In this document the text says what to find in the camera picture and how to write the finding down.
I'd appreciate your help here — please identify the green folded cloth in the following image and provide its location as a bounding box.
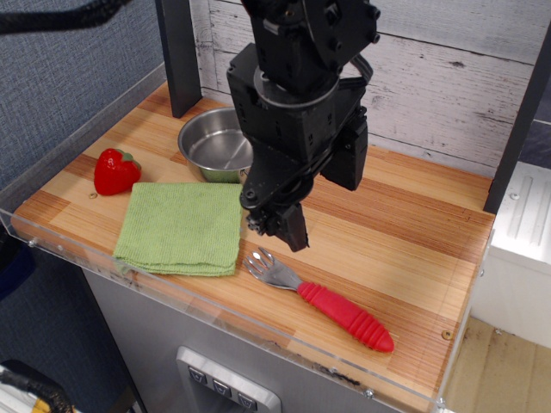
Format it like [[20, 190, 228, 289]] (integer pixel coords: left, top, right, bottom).
[[113, 182, 242, 276]]

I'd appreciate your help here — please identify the grey cabinet front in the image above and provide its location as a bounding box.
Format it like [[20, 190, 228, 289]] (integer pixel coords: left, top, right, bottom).
[[84, 271, 394, 412]]

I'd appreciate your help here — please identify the clear acrylic table guard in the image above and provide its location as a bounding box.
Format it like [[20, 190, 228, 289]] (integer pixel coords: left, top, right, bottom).
[[1, 68, 493, 412]]

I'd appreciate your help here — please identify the black cable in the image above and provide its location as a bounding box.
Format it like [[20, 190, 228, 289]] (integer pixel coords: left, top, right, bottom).
[[0, 0, 130, 35]]

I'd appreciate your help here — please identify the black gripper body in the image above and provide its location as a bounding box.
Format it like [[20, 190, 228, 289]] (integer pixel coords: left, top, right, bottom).
[[226, 42, 369, 216]]

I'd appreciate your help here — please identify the dark grey right post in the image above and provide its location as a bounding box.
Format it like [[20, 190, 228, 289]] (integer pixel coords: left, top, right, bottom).
[[483, 28, 550, 214]]

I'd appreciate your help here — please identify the red handled fork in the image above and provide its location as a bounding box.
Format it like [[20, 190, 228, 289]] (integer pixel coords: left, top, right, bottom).
[[243, 248, 395, 354]]

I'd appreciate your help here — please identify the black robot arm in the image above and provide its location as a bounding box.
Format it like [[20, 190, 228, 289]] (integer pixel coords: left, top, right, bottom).
[[227, 1, 381, 251]]

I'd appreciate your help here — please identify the white aluminium box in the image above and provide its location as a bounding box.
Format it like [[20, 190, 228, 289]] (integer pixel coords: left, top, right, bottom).
[[471, 162, 550, 348]]

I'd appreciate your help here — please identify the silver button panel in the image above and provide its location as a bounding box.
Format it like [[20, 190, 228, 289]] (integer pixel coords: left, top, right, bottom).
[[176, 346, 282, 412]]

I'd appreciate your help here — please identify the dark grey post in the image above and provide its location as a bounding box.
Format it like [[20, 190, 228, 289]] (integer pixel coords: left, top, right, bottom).
[[155, 0, 202, 118], [483, 28, 550, 214]]

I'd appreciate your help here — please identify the red toy strawberry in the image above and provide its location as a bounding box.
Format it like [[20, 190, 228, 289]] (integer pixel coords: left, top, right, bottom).
[[94, 148, 141, 196]]

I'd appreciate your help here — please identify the dark grey left post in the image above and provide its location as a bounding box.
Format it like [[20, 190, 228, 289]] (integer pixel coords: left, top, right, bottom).
[[155, 0, 202, 118]]

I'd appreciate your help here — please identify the small steel pot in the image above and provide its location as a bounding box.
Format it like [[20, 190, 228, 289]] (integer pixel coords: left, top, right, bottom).
[[178, 108, 253, 184]]

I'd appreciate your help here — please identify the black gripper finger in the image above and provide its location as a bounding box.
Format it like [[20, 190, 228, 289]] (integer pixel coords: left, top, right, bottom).
[[247, 209, 276, 237], [275, 203, 309, 252]]

